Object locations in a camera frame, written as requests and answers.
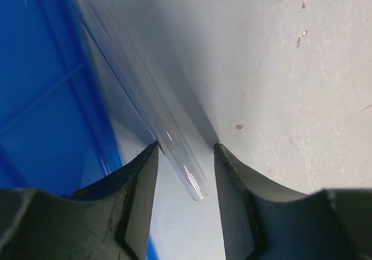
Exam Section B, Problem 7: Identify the blue divided plastic bin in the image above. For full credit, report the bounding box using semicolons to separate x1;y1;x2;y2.
0;0;159;260

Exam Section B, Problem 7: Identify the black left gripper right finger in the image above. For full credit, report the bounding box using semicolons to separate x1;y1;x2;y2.
214;144;371;259

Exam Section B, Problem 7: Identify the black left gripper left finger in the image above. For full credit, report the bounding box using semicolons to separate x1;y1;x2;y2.
1;143;159;259

